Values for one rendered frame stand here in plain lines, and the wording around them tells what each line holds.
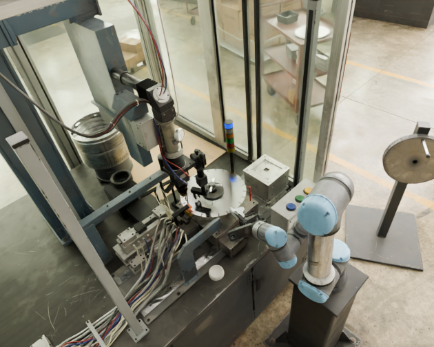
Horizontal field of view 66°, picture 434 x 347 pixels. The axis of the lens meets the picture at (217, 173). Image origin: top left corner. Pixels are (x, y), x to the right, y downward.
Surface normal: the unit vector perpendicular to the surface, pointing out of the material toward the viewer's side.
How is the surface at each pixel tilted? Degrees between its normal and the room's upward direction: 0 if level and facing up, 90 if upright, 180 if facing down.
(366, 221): 0
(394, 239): 0
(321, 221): 82
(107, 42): 90
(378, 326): 0
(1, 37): 90
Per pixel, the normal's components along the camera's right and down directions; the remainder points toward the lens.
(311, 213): -0.63, 0.48
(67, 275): -0.10, -0.73
